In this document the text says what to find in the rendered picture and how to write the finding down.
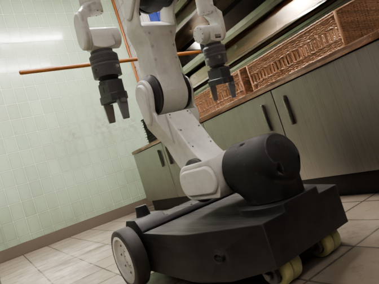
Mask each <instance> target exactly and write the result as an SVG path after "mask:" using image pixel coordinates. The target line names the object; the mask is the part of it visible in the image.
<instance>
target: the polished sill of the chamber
mask: <svg viewBox="0 0 379 284"><path fill-rule="evenodd" d="M274 1H275V0H266V1H264V2H263V3H262V4H261V5H260V6H258V7H257V8H256V9H255V10H254V11H252V12H251V13H250V14H249V15H247V16H246V17H245V18H243V19H242V20H241V21H240V22H239V23H237V24H236V25H235V26H234V27H232V28H231V29H230V30H229V31H227V32H226V36H225V38H224V40H225V39H226V38H228V37H229V36H230V35H231V34H233V33H234V32H235V31H237V30H238V29H239V28H241V27H242V26H243V25H244V24H246V23H247V22H248V21H249V20H251V19H252V18H253V17H255V16H256V15H257V14H258V13H260V12H261V11H262V10H264V9H265V8H266V7H267V6H269V5H270V4H271V3H272V2H274ZM224 40H222V41H221V42H223V41H224ZM203 56H204V54H201V53H200V54H199V55H197V56H196V57H195V58H194V59H193V60H191V61H190V62H189V63H188V64H187V65H185V66H184V67H183V71H185V70H187V69H188V68H189V67H190V66H192V65H193V64H194V63H195V62H197V61H198V60H200V59H201V58H202V57H203Z"/></svg>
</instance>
